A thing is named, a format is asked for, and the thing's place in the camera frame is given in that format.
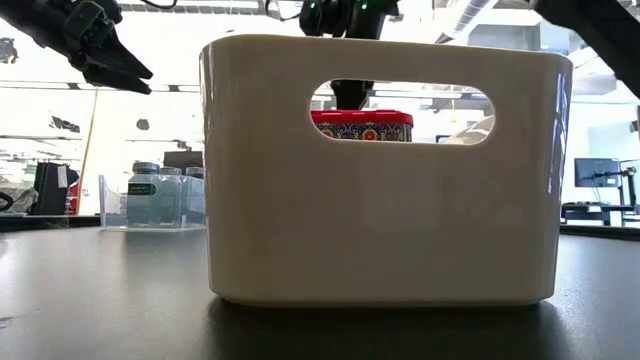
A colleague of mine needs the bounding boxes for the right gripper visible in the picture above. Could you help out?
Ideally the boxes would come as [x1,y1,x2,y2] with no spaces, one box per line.
[298,0,401,111]

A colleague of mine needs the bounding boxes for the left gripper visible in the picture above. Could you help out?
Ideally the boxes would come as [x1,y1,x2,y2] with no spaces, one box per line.
[49,0,154,95]

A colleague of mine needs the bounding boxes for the red smoked paprika tin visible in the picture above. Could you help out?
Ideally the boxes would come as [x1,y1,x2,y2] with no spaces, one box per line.
[309,108,415,144]

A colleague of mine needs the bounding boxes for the green-lid glass spice jar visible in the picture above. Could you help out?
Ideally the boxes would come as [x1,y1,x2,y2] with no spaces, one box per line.
[182,166,207,229]
[158,166,184,229]

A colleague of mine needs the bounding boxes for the glass jars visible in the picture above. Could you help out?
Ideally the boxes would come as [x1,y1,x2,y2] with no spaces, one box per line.
[125,161,162,229]

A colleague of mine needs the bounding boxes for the black box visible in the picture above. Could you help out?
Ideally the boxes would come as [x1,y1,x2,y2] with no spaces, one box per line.
[162,150,205,171]

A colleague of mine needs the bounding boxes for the white plastic bin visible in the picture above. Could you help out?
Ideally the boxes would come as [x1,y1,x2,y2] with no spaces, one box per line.
[198,33,575,307]

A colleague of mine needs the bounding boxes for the black bag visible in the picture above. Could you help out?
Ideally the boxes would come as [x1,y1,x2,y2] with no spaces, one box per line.
[32,161,80,216]

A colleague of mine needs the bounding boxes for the clear plastic bin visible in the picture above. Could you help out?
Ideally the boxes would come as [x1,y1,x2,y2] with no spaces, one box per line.
[98,172,207,234]

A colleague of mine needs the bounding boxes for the white cloth pile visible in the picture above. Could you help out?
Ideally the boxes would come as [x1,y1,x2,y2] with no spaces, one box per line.
[0,187,40,216]

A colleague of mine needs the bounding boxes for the black computer monitor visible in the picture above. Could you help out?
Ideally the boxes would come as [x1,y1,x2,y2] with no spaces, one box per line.
[573,157,621,189]

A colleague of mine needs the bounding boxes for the black office desk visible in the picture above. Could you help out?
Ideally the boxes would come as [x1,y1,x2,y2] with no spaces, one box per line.
[560,201,640,226]

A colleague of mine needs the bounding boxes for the black monitor stand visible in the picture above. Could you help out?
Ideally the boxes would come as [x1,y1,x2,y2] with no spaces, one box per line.
[592,167,639,206]

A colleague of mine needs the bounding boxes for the white ceiling duct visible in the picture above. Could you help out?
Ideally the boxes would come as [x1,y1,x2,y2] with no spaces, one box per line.
[434,0,496,45]

